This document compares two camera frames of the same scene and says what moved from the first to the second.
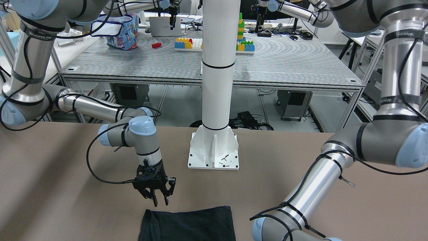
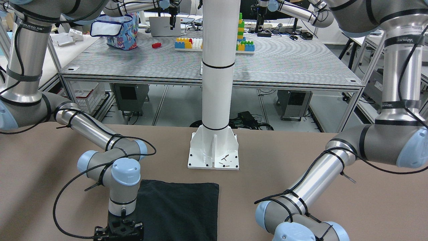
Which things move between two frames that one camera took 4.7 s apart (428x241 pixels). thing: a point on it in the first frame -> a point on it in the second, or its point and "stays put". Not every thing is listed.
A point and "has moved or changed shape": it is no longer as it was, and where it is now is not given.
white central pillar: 214,145 stays put
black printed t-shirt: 216,224 has moved or changed shape
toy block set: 242,46 stays put
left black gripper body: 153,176 -> 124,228
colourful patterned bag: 120,31 stays put
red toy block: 156,45 stays put
